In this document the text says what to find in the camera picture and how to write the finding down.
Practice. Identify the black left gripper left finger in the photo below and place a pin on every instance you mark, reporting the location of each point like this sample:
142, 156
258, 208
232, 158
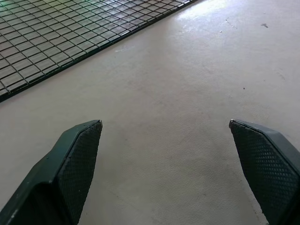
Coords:
68, 168

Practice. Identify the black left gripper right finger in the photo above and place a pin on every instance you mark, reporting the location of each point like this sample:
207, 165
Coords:
267, 164

